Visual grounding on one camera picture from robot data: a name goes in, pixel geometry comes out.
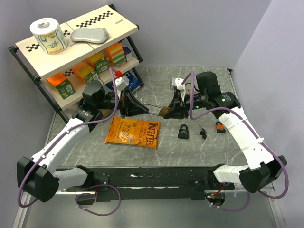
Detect black padlock key bunch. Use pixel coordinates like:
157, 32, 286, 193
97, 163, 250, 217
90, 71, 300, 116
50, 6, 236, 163
194, 124, 207, 143

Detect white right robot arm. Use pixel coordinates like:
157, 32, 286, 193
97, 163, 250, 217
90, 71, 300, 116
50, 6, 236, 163
163, 72, 289, 199

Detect left orange green box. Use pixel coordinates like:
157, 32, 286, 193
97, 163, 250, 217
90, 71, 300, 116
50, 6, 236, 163
47, 72, 76, 100

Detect silver glitter sponge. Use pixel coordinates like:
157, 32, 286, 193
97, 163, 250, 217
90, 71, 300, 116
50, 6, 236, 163
70, 28, 110, 44

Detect middle orange green box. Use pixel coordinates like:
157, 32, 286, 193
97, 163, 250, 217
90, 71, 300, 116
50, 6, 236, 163
72, 61, 99, 83

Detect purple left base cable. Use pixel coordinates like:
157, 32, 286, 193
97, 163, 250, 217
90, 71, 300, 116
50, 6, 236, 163
75, 185, 121, 216

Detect colourful sponge pack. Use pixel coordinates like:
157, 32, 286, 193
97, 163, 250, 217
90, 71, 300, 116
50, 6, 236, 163
104, 42, 126, 66

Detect orange Kettle chips bag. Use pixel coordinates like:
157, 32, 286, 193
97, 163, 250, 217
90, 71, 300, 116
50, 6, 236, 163
104, 116, 160, 149

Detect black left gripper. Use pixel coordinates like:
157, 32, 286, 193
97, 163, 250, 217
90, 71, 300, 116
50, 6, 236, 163
96, 86, 148, 118

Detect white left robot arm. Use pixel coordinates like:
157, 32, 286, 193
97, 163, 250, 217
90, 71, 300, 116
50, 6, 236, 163
17, 79, 149, 202

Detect beige black shelf rack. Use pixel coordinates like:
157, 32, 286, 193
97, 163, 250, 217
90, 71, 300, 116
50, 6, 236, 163
9, 4, 143, 122

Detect toilet paper roll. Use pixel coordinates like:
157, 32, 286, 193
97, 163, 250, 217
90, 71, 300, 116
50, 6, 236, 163
29, 18, 67, 54

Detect black Kaijing padlock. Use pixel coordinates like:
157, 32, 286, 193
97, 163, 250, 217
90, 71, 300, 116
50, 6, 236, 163
178, 124, 189, 140

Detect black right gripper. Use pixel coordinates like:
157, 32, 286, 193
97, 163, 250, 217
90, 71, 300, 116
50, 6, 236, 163
163, 91, 207, 120

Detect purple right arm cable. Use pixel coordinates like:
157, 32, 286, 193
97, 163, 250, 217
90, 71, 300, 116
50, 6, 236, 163
180, 72, 289, 200

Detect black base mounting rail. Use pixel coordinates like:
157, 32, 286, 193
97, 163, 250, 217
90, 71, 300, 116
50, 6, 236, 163
66, 165, 223, 202

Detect orange green box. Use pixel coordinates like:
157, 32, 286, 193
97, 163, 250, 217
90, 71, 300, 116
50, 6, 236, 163
47, 72, 76, 100
72, 61, 99, 83
86, 52, 109, 74

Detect purple white small box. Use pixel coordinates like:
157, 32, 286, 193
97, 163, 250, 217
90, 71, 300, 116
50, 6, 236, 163
123, 47, 133, 62

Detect large brass padlock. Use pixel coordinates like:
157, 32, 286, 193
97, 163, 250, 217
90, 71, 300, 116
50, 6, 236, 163
142, 103, 171, 117

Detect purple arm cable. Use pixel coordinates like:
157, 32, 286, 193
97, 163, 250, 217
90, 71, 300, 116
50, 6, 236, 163
17, 68, 122, 209
180, 72, 289, 200

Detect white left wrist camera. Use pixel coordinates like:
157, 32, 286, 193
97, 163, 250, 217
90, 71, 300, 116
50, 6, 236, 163
115, 75, 130, 91

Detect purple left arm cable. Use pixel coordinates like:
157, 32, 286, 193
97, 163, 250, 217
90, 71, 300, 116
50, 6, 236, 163
17, 68, 122, 209

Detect orange black padlock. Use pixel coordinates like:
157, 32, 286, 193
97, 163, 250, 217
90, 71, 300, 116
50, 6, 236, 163
216, 121, 226, 133

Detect blue Doritos bag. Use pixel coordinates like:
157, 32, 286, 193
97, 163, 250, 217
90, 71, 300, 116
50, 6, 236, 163
105, 70, 143, 92

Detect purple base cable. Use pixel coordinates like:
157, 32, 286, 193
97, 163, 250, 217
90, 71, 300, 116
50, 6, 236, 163
75, 185, 121, 216
206, 192, 250, 212

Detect right orange green box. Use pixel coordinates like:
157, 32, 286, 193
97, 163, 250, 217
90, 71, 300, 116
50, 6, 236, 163
86, 52, 109, 74

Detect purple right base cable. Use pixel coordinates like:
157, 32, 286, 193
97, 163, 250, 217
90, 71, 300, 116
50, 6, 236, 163
206, 192, 250, 212

